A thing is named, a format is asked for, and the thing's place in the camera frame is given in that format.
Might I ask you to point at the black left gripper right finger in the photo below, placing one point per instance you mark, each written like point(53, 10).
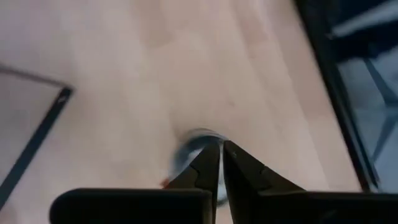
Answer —
point(248, 186)

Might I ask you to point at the black aluminium table frame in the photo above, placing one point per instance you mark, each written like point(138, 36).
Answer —
point(334, 77)

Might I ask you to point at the black perforated metal shelf riser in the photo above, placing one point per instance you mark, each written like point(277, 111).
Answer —
point(31, 147)

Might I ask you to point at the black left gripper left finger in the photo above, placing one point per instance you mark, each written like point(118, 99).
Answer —
point(199, 174)

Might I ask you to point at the silver candle can orange tag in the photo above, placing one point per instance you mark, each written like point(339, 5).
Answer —
point(186, 152)

